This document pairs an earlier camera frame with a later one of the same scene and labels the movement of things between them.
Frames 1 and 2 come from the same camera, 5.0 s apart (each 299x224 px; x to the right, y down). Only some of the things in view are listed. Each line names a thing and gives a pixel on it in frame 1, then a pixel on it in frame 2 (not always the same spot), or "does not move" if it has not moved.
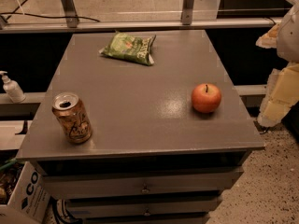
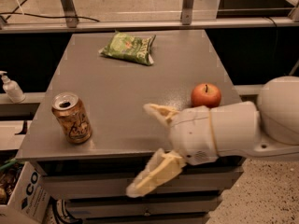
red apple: [206, 97] does not move
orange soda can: [73, 118] does not move
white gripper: [290, 36] → [192, 133]
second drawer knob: [147, 213] does not move
